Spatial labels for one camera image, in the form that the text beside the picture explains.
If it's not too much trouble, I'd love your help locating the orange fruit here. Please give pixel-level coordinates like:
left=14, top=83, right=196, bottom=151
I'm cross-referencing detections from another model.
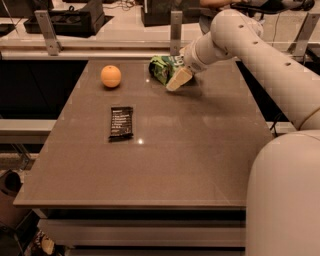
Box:
left=101, top=65, right=122, bottom=88

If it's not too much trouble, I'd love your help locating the black snack bar wrapper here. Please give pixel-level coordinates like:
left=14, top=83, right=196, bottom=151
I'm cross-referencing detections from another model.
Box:
left=109, top=106, right=133, bottom=140

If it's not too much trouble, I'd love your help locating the left metal rail bracket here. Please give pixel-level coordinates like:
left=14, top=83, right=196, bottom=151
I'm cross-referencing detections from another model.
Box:
left=35, top=10, right=62, bottom=56

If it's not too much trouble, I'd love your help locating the horizontal metal rail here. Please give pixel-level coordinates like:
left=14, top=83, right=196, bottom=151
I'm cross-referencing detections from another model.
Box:
left=1, top=49, right=169, bottom=60

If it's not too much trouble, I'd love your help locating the green rice chip bag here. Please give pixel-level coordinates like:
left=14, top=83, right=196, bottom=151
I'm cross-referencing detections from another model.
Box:
left=149, top=56, right=184, bottom=85

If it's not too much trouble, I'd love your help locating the middle metal rail bracket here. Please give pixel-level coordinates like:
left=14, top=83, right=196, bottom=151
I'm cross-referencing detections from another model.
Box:
left=170, top=11, right=182, bottom=56

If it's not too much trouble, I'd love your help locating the dark bin at left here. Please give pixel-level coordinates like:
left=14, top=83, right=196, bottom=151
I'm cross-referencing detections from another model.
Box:
left=0, top=170, right=38, bottom=256

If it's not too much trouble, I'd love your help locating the right metal rail bracket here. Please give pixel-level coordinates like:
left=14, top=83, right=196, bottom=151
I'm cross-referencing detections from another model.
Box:
left=288, top=13, right=320, bottom=62

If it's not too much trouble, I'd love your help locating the metal rail bracket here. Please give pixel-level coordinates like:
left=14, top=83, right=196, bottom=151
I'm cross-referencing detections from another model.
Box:
left=170, top=11, right=182, bottom=56
left=35, top=10, right=62, bottom=56
left=288, top=13, right=320, bottom=62

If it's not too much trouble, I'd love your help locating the black tray on counter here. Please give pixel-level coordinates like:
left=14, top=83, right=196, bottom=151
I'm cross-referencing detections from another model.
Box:
left=23, top=0, right=106, bottom=38

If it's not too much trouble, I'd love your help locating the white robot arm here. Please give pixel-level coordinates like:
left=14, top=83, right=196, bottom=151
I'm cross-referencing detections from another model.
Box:
left=166, top=9, right=320, bottom=256

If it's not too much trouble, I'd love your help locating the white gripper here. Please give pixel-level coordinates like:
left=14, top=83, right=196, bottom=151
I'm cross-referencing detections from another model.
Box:
left=166, top=43, right=207, bottom=91

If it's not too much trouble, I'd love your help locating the black box on counter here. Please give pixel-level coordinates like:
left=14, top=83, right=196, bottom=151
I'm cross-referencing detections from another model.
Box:
left=141, top=0, right=200, bottom=27

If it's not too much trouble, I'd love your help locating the grey table base frame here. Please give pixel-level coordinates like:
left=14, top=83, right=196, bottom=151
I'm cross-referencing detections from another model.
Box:
left=38, top=209, right=246, bottom=251

